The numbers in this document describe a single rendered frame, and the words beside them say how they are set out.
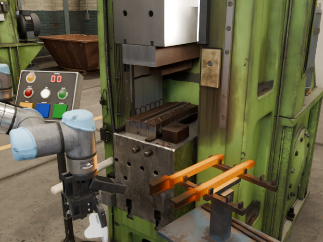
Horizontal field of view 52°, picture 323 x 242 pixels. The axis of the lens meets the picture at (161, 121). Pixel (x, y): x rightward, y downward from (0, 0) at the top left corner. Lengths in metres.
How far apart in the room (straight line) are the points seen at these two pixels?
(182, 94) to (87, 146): 1.31
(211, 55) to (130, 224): 1.02
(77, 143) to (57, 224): 1.92
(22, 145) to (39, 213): 2.10
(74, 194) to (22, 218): 1.99
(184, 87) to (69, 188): 1.30
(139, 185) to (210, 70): 0.69
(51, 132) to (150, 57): 0.85
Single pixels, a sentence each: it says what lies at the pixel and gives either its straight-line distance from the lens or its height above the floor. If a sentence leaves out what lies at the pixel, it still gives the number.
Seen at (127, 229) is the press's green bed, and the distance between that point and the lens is 1.98.
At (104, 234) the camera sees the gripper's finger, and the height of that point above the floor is 0.98.
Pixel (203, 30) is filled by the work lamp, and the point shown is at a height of 1.44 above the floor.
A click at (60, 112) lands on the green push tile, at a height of 1.00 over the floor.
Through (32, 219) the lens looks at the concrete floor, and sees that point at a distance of 2.82.
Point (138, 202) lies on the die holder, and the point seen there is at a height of 0.56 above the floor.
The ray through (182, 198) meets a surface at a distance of 1.10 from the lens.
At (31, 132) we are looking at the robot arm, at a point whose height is 1.26.
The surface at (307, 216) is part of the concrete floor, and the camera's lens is 2.90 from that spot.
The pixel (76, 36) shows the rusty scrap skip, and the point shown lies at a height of 0.78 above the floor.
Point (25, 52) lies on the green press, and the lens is 6.81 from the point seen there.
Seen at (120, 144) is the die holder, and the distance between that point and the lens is 1.72.
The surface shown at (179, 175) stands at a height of 0.94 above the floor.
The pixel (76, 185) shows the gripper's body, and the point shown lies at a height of 1.11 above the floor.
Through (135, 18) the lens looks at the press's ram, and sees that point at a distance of 1.59.
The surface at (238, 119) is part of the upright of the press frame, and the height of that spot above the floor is 1.04.
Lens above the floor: 1.53
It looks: 19 degrees down
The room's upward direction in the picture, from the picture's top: straight up
